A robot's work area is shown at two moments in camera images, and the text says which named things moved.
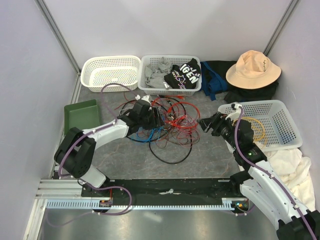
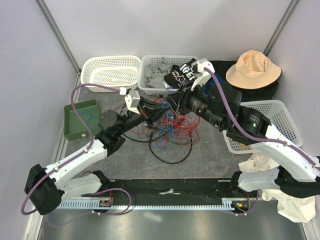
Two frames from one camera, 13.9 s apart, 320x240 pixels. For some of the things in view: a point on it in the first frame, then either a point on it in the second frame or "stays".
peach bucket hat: [253, 70] stays
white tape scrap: [171, 191] stays
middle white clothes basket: [172, 60] stays
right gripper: [216, 120] -> [180, 99]
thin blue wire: [153, 134] -> [163, 137]
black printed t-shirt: [184, 77] stays
